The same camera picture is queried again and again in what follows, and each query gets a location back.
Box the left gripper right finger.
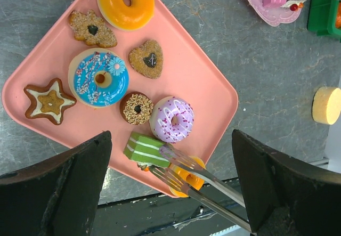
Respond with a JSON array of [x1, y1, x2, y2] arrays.
[[232, 129, 340, 235]]

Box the metal serving tongs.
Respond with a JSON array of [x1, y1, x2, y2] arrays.
[[149, 144, 256, 235]]

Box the flower shaped cookie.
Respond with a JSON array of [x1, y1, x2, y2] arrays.
[[69, 9, 117, 48]]

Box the yellow round sponge cake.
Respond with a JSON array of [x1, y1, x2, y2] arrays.
[[312, 86, 340, 125]]

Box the star shaped cookie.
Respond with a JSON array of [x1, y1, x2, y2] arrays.
[[23, 78, 77, 125]]

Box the green layered cake slice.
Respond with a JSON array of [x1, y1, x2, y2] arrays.
[[123, 132, 170, 172]]

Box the small orange glazed donut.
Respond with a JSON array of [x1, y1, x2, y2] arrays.
[[169, 164, 205, 198]]

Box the pink serving tray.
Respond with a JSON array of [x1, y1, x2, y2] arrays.
[[2, 0, 238, 195]]

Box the heart shaped cookie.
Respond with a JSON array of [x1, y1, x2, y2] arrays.
[[128, 39, 164, 79]]

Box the blue glazed donut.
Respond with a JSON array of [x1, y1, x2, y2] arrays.
[[68, 48, 129, 108]]

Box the green plastic crate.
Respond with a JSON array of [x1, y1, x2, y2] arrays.
[[307, 0, 340, 40]]

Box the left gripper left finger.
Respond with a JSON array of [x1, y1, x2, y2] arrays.
[[1, 131, 112, 235]]

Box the orange pumpkin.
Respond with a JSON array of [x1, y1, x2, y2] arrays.
[[335, 2, 341, 29]]

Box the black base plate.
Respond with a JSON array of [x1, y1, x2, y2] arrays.
[[90, 178, 254, 236]]

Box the large orange glazed donut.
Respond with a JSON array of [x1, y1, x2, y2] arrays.
[[97, 0, 155, 31]]

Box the small chocolate nut donut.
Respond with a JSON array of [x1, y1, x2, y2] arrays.
[[119, 92, 154, 125]]

